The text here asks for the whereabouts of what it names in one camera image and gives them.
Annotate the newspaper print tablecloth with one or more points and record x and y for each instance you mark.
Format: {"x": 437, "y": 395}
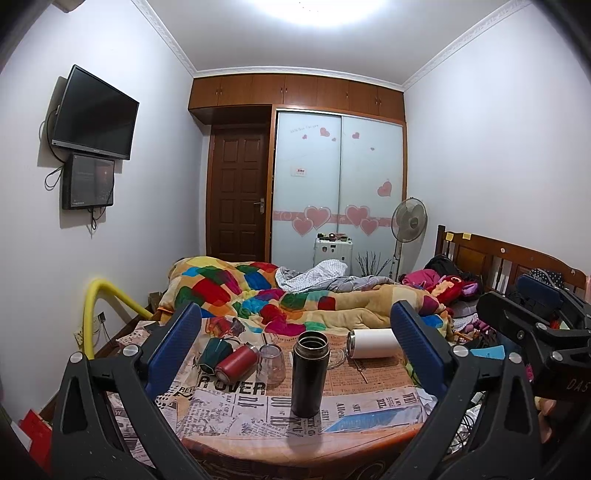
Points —
{"x": 231, "y": 406}

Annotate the white appliance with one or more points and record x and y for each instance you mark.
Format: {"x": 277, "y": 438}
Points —
{"x": 333, "y": 256}

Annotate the colourful patchwork blanket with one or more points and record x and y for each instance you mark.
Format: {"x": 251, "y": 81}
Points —
{"x": 240, "y": 286}

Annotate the frosted glass sliding wardrobe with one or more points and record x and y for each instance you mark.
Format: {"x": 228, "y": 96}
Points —
{"x": 339, "y": 184}

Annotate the black steel thermos cup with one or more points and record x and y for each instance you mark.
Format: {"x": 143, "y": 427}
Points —
{"x": 309, "y": 383}

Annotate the grey checkered cloth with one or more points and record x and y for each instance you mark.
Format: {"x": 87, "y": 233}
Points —
{"x": 314, "y": 277}

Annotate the clear glass cup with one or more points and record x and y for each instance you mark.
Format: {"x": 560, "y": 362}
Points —
{"x": 271, "y": 367}

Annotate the black wall television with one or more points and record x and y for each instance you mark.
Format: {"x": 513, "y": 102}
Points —
{"x": 94, "y": 113}

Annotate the small black wall monitor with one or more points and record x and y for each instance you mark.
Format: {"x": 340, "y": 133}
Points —
{"x": 87, "y": 182}

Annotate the black bag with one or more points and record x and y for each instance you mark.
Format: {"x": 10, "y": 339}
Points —
{"x": 441, "y": 265}

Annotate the clear glass dish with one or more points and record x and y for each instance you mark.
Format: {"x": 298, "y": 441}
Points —
{"x": 338, "y": 359}

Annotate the wall socket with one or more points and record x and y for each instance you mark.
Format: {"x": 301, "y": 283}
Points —
{"x": 99, "y": 317}

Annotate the dried twig plant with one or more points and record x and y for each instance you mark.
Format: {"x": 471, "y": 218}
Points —
{"x": 371, "y": 267}

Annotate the red cup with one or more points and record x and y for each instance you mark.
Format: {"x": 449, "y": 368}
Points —
{"x": 235, "y": 362}

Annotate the standing fan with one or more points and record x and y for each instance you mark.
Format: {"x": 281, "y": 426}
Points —
{"x": 409, "y": 219}

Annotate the green cup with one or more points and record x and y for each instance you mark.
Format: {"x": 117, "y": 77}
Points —
{"x": 214, "y": 353}

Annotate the yellow foam tube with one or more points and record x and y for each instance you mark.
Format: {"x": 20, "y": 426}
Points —
{"x": 92, "y": 314}

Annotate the wooden overhead cabinet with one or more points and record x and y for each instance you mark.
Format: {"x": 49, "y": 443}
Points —
{"x": 295, "y": 92}

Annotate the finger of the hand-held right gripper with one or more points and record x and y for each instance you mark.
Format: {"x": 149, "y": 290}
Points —
{"x": 538, "y": 288}
{"x": 508, "y": 314}

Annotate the wooden bed headboard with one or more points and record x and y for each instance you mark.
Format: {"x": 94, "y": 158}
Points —
{"x": 480, "y": 251}

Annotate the pink plush toy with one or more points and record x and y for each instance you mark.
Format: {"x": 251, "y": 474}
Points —
{"x": 443, "y": 286}

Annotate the brown wooden door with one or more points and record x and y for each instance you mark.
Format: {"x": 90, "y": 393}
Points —
{"x": 238, "y": 194}

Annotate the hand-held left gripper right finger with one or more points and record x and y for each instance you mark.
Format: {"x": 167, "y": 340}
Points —
{"x": 418, "y": 350}

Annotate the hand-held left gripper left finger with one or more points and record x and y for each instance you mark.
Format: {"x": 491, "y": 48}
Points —
{"x": 174, "y": 348}

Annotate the red box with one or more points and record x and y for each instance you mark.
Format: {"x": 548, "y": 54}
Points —
{"x": 37, "y": 436}

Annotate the white thermos cup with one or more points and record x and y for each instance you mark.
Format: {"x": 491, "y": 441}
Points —
{"x": 379, "y": 344}

